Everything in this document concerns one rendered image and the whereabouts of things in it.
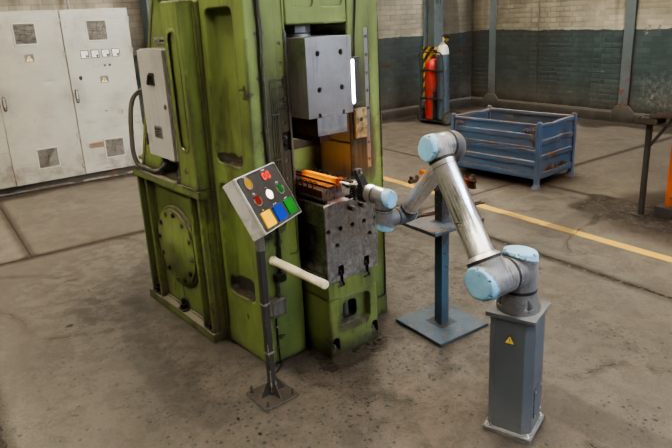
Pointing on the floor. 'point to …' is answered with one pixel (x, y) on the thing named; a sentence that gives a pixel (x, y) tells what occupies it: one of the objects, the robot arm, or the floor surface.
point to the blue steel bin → (517, 142)
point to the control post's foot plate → (282, 393)
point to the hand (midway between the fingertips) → (342, 180)
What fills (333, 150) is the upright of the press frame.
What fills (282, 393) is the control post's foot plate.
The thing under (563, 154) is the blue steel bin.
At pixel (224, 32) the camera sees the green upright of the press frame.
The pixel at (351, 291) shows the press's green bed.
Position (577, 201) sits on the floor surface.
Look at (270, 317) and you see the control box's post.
